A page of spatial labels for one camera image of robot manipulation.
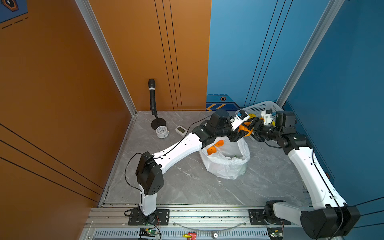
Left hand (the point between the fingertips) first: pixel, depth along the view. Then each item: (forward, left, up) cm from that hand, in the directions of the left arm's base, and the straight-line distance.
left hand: (245, 126), depth 72 cm
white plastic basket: (+37, -22, -24) cm, 49 cm away
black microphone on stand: (+27, +53, -29) cm, 66 cm away
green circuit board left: (-40, +46, -32) cm, 69 cm away
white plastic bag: (-11, +6, -14) cm, 19 cm away
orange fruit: (-2, +2, +2) cm, 3 cm away
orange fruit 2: (+3, +14, -27) cm, 30 cm away
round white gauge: (+17, +48, -27) cm, 57 cm away
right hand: (+1, +1, -1) cm, 2 cm away
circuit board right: (-39, -15, -32) cm, 53 cm away
